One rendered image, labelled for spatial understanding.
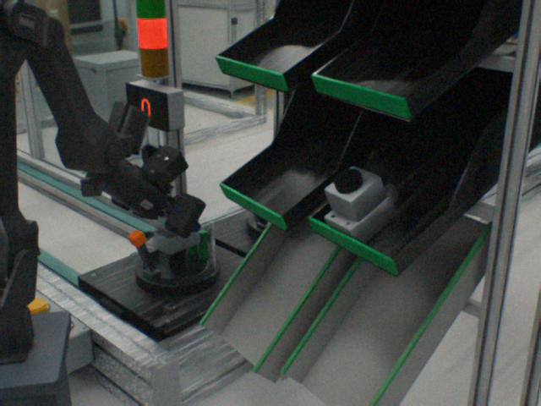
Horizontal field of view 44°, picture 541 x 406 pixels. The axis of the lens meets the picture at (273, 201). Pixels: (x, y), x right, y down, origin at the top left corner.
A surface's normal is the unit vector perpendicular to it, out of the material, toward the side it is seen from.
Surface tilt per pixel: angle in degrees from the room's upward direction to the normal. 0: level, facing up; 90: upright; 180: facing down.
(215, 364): 90
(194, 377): 90
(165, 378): 90
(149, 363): 0
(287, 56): 25
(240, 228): 0
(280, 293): 45
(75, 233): 0
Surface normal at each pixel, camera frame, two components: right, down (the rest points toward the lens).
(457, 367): 0.00, -0.92
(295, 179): -0.34, -0.74
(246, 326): -0.58, -0.49
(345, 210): -0.74, 0.59
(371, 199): 0.58, 0.31
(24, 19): 0.96, 0.11
